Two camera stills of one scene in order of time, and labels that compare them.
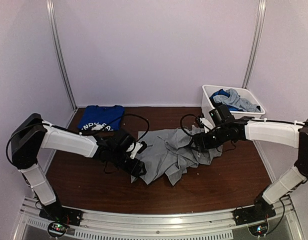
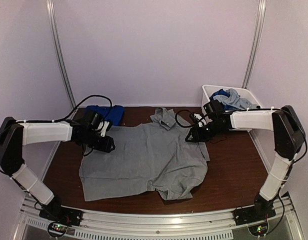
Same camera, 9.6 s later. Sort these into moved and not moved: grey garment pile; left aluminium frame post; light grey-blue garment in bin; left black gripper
Moved: left black gripper; grey garment pile
Not moved: light grey-blue garment in bin; left aluminium frame post
